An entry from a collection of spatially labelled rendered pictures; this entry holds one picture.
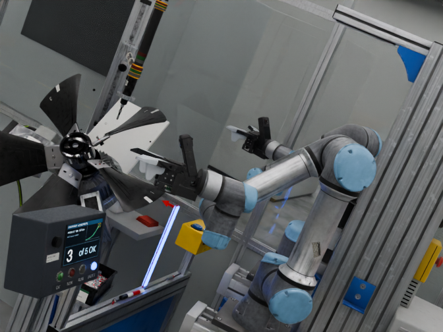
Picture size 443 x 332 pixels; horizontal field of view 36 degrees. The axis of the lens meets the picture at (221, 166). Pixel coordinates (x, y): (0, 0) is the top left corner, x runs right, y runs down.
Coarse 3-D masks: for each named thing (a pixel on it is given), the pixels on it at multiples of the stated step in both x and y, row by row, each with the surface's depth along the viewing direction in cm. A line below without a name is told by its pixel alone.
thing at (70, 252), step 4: (68, 248) 172; (72, 248) 174; (68, 252) 173; (72, 252) 174; (64, 256) 172; (68, 256) 173; (72, 256) 175; (64, 260) 172; (68, 260) 174; (72, 260) 175; (64, 264) 172; (68, 264) 174
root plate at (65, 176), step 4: (64, 164) 251; (64, 168) 251; (68, 168) 252; (72, 168) 253; (60, 172) 249; (64, 172) 251; (68, 172) 252; (72, 172) 253; (76, 172) 254; (60, 176) 249; (64, 176) 250; (68, 176) 251; (76, 176) 254; (80, 176) 255; (68, 180) 251; (72, 180) 252; (76, 180) 254; (72, 184) 252; (76, 184) 253
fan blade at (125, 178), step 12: (108, 168) 253; (108, 180) 245; (120, 180) 247; (132, 180) 252; (120, 192) 242; (132, 192) 245; (144, 192) 248; (156, 192) 251; (120, 204) 238; (132, 204) 240; (144, 204) 242
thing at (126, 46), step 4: (124, 44) 300; (128, 44) 305; (132, 44) 309; (120, 48) 306; (124, 48) 300; (128, 48) 300; (132, 48) 301; (136, 48) 304; (120, 52) 300; (124, 52) 301; (128, 52) 301; (132, 52) 301; (136, 52) 302; (120, 56) 301; (124, 56) 301; (124, 60) 302
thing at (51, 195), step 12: (60, 180) 248; (36, 192) 242; (48, 192) 244; (60, 192) 247; (72, 192) 250; (24, 204) 239; (36, 204) 241; (48, 204) 242; (60, 204) 245; (72, 204) 249
